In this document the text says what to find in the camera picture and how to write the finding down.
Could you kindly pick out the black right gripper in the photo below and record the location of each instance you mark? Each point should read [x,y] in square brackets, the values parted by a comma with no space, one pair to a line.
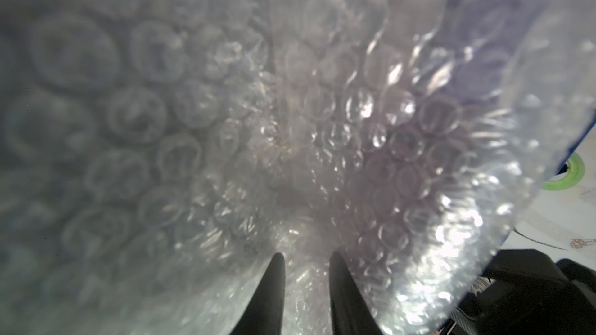
[529,293]

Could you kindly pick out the bubble wrap sheet stack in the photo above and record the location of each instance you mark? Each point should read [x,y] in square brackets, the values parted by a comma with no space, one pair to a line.
[156,154]

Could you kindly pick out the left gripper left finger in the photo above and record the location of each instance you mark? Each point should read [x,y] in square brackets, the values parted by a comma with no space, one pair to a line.
[264,313]

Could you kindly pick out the blue tape dispenser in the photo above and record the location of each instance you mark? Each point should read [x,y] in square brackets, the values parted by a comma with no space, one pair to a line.
[572,170]

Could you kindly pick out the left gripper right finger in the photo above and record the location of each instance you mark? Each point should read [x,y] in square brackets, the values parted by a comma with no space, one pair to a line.
[349,312]

